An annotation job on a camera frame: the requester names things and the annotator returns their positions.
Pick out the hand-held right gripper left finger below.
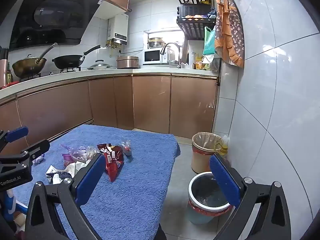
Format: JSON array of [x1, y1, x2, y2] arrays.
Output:
[[24, 152, 107, 240]]

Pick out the gas stove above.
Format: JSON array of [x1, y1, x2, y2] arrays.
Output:
[[19, 66, 82, 83]]

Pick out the copper base cabinets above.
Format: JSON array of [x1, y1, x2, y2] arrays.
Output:
[[0, 74, 220, 155]]

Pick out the white microwave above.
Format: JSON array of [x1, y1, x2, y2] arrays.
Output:
[[143, 49, 168, 65]]

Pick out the black range hood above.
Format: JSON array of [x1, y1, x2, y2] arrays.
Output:
[[9, 0, 108, 52]]

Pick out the steel pot lid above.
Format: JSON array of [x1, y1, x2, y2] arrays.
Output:
[[87, 59, 112, 70]]

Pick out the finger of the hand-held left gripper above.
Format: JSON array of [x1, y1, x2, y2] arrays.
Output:
[[21, 139, 50, 160], [0, 126, 29, 153]]

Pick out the floral orange apron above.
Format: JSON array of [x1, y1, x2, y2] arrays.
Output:
[[214, 0, 245, 68]]

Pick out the brass wok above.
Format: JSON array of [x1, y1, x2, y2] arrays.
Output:
[[12, 42, 58, 78]]

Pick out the stacked steel pots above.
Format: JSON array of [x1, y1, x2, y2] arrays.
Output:
[[147, 37, 165, 49]]

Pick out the purple plastic bag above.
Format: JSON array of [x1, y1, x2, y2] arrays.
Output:
[[61, 144, 98, 160]]

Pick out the copper rice cooker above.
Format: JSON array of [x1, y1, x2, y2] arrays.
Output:
[[116, 56, 139, 69]]

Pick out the beige waste bin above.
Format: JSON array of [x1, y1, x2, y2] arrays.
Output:
[[191, 132, 223, 173]]

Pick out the black frying pan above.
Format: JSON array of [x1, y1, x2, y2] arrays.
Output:
[[52, 45, 101, 70]]

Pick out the blue towel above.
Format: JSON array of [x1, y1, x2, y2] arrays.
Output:
[[11, 124, 181, 240]]

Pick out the bright red snack packet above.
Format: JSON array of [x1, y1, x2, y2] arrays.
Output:
[[104, 145, 125, 182]]

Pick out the small clear packet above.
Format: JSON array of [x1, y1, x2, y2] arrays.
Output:
[[122, 140, 133, 157]]

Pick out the blue white-rimmed waste bin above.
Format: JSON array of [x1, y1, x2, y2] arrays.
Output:
[[187, 171, 234, 225]]

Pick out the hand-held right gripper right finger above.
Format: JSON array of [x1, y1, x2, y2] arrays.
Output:
[[209, 153, 292, 240]]

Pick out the black wall rack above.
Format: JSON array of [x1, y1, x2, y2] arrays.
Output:
[[175, 0, 217, 34]]

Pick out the steel kitchen faucet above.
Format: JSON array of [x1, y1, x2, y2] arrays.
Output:
[[160, 42, 181, 68]]

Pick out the white water heater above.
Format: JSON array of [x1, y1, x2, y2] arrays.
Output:
[[107, 14, 129, 48]]

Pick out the cooking oil bottle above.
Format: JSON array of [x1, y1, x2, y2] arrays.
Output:
[[218, 135, 229, 159]]

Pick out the person's left hand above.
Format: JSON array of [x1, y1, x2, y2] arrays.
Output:
[[4, 189, 28, 216]]

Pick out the sauce bottle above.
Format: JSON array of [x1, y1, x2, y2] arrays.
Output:
[[6, 62, 13, 84]]

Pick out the green plastic bag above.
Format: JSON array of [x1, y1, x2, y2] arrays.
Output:
[[202, 26, 216, 56]]

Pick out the pink thermos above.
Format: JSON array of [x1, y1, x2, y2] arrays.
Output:
[[0, 47, 9, 88]]

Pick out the yellow food packet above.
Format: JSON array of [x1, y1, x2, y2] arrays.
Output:
[[194, 55, 206, 70]]

